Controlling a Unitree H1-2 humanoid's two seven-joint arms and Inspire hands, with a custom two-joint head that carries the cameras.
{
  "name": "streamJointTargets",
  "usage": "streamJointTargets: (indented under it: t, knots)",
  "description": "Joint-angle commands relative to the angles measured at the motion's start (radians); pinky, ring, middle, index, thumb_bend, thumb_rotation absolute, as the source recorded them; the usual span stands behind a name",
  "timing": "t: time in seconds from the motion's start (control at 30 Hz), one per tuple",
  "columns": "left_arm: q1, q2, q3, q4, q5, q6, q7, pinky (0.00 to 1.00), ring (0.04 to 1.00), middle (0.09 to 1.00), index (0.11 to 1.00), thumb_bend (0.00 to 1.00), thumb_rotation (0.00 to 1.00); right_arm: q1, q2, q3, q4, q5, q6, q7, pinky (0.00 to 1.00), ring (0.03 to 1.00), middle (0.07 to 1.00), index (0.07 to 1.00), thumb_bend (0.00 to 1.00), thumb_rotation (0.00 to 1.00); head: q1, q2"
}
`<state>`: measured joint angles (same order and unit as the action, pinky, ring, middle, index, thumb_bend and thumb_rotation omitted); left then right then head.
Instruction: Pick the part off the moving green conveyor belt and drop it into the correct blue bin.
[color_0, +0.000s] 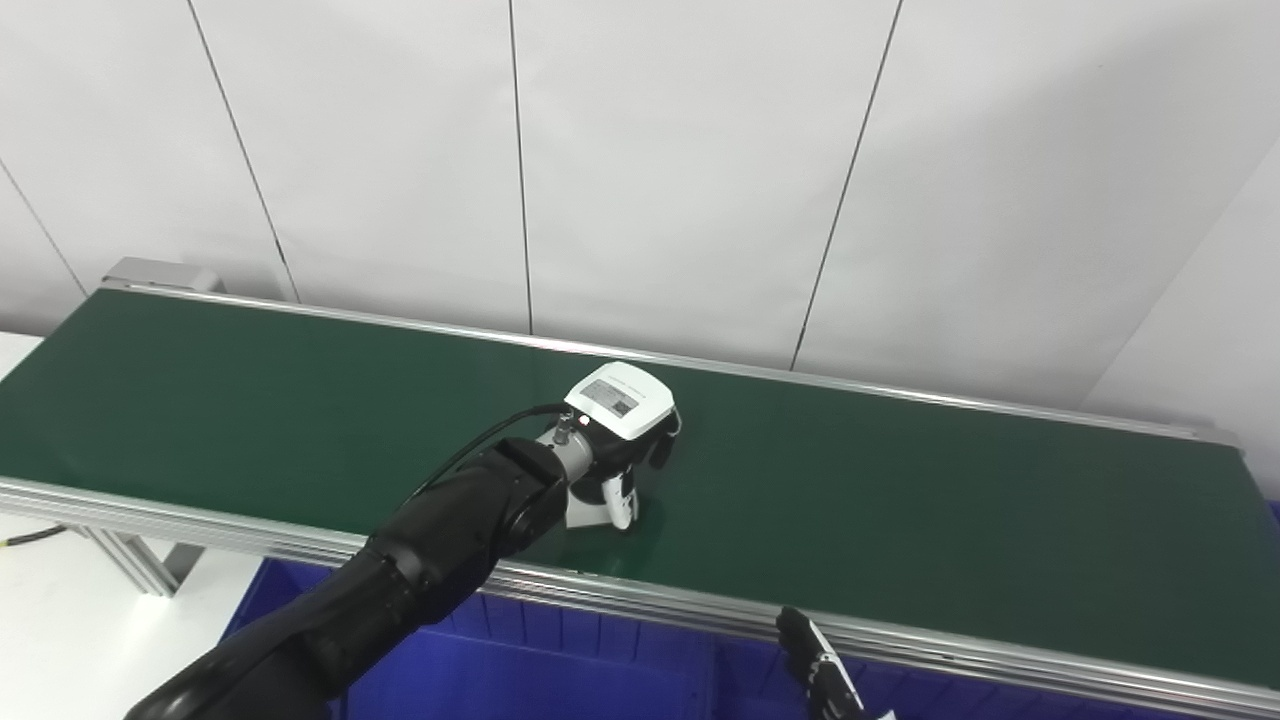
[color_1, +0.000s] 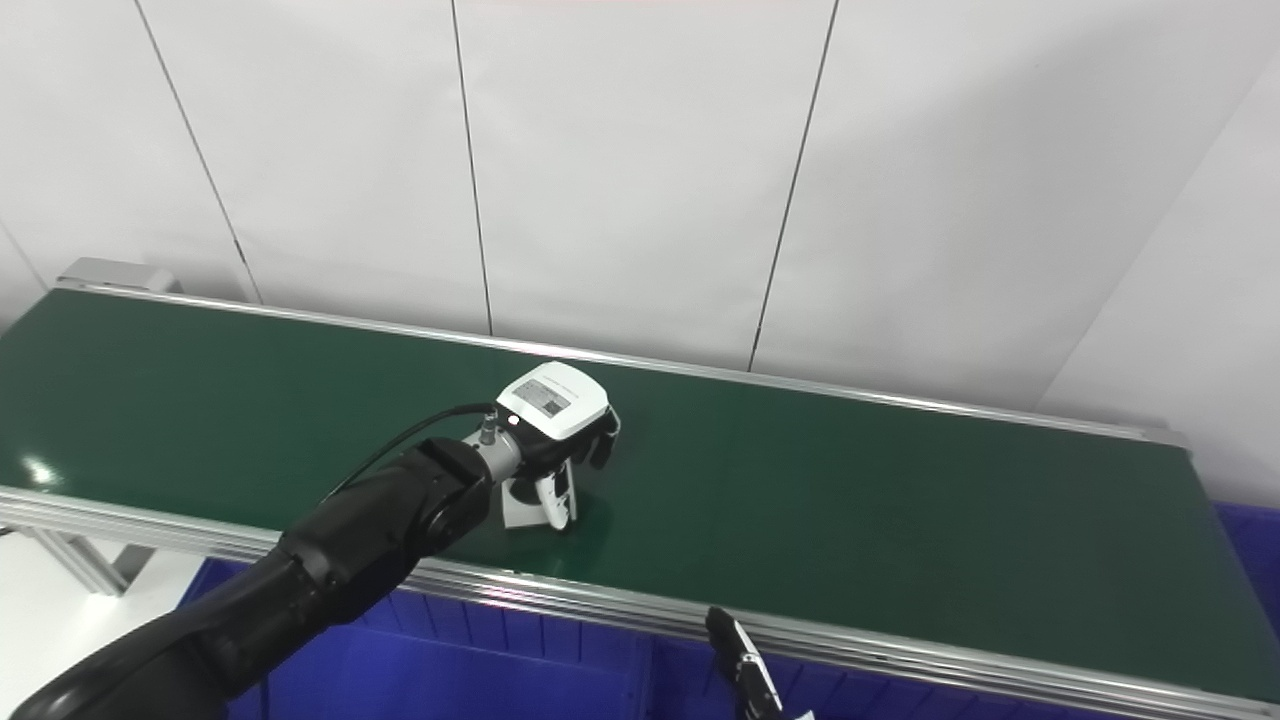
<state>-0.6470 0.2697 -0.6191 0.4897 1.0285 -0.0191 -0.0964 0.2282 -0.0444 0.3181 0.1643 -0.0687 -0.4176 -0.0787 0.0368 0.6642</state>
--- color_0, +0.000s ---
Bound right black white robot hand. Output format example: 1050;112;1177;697
776;606;897;720

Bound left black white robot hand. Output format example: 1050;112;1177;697
563;362;678;533

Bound white square part with hole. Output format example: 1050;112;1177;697
563;478;613;531

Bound blue plastic bin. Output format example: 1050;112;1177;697
708;635;1201;720
220;558;721;720

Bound green conveyor belt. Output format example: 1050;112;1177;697
0;290;1280;691
0;282;1280;720

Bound grey conveyor motor housing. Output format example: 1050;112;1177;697
100;257;223;293

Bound aluminium conveyor support leg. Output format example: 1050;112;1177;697
75;525;206;598

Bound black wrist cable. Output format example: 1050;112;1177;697
400;403;573;511

